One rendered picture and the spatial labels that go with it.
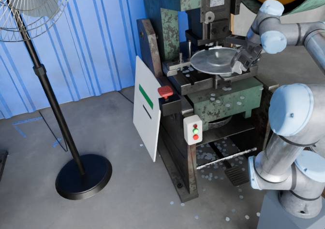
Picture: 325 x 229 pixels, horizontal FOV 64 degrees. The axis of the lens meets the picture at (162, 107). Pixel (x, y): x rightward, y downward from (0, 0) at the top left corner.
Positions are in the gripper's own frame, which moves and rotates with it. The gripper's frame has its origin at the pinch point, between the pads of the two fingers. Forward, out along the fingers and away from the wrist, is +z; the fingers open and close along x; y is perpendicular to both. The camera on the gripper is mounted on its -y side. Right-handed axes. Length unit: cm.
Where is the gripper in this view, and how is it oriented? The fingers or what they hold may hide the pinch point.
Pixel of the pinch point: (232, 69)
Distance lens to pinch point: 125.0
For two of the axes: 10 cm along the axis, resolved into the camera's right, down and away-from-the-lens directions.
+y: 5.9, 7.1, -3.8
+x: 7.9, -4.3, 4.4
